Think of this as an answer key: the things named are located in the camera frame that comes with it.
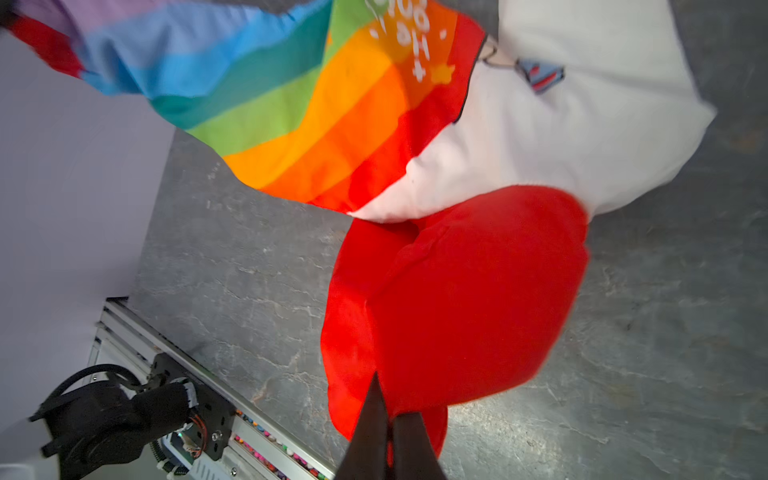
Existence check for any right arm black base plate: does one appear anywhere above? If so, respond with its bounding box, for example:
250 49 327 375
148 353 235 461

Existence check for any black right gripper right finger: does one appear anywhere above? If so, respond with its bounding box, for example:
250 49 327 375
391 413 447 480

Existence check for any colourful rainbow kids jacket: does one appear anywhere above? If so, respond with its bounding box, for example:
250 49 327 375
1 1 716 452

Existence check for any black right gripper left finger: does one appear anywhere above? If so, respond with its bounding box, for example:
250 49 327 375
334 374 389 480

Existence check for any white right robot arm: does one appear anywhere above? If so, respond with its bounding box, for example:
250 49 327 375
29 354 445 479

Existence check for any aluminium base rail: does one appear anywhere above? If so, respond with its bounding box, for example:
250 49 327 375
88 299 335 479

